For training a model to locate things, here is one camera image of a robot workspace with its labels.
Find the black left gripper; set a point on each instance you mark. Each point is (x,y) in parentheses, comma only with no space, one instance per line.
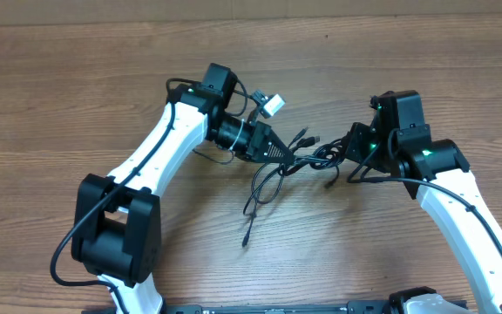
(261,133)

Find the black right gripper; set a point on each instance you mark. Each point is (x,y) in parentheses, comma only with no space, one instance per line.
(356,132)

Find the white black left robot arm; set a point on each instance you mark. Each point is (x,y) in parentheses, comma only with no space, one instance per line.
(116,233)

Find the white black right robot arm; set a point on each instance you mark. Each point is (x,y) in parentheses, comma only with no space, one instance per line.
(397,147)

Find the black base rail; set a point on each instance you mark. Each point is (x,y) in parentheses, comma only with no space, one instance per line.
(351,307)

